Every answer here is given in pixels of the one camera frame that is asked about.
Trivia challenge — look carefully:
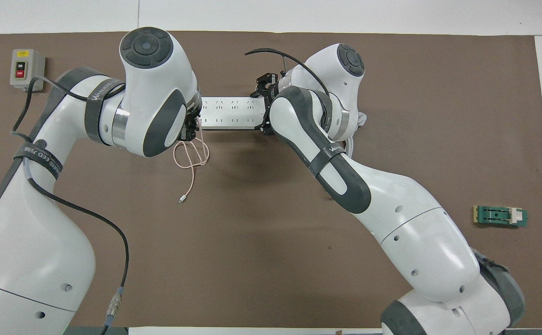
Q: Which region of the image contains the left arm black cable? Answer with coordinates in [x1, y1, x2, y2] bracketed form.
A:
[10, 77, 129, 335]

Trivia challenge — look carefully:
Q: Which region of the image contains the brown table mat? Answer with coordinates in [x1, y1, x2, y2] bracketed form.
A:
[0, 31, 542, 328]

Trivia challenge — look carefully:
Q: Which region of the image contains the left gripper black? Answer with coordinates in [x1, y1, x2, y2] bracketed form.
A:
[181, 95, 203, 141]

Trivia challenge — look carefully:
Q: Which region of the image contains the white power strip with cord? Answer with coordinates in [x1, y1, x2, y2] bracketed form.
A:
[199, 97, 368, 156]

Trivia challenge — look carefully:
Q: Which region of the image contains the pink charging cable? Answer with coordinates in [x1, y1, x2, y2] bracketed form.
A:
[173, 119, 210, 204]

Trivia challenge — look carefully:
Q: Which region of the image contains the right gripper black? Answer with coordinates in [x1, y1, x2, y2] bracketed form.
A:
[251, 72, 284, 136]

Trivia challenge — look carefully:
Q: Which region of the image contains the grey push-button switch box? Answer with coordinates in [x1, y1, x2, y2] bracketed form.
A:
[10, 49, 47, 92]

